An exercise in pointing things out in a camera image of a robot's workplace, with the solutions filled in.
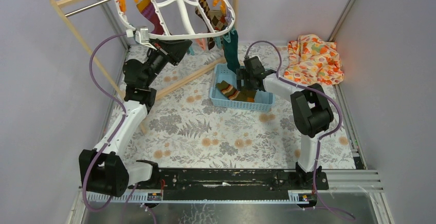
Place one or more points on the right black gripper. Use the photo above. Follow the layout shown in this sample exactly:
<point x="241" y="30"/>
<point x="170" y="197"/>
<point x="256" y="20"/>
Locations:
<point x="241" y="74"/>

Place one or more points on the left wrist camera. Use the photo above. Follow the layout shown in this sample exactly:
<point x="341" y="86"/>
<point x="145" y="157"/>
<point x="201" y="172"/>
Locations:
<point x="140" y="35"/>

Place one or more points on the dark teal sock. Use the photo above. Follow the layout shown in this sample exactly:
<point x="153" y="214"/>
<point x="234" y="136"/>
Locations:
<point x="230" y="47"/>

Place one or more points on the floral table mat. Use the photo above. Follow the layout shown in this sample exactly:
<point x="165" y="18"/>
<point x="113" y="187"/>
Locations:
<point x="185" y="129"/>

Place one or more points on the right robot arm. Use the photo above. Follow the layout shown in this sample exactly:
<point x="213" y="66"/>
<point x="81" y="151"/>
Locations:
<point x="310" y="106"/>

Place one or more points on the white plastic clip hanger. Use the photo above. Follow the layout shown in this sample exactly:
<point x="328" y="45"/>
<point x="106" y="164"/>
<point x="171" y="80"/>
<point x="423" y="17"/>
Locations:
<point x="181" y="19"/>

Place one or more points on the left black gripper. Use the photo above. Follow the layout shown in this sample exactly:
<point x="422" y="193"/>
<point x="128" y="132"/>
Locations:
<point x="171" y="50"/>

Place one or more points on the olive orange sock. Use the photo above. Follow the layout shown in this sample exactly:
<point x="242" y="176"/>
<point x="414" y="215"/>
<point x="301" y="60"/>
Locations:
<point x="233" y="94"/>

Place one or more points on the orange floral cloth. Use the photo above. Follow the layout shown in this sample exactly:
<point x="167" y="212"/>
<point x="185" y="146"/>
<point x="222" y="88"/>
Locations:
<point x="313" y="60"/>

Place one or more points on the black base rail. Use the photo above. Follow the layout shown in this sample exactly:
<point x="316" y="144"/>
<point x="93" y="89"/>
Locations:
<point x="233" y="184"/>

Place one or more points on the maroon purple striped sock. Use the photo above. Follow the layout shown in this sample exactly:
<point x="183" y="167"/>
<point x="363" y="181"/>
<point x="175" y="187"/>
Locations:
<point x="146" y="9"/>

